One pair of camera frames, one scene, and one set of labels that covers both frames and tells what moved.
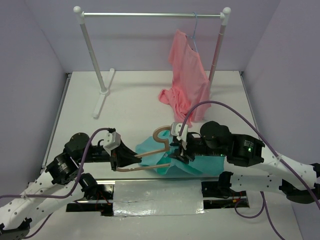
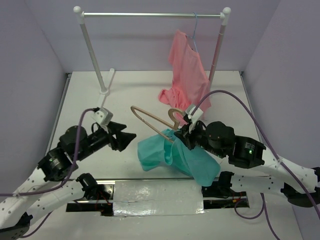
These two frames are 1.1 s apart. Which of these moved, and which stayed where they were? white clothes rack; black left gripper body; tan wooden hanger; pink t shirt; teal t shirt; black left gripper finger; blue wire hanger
Moved: black left gripper body; teal t shirt; black left gripper finger; tan wooden hanger
Stayed: blue wire hanger; white clothes rack; pink t shirt
